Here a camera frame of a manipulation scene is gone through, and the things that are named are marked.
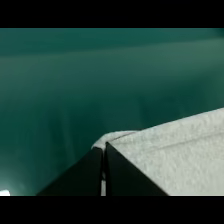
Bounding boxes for grey sweatshirt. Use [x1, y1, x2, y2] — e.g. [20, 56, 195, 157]
[91, 107, 224, 197]

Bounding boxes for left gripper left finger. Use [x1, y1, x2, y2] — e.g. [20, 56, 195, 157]
[36, 146, 103, 197]

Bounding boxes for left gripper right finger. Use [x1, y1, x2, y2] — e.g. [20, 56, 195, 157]
[104, 141, 169, 197]

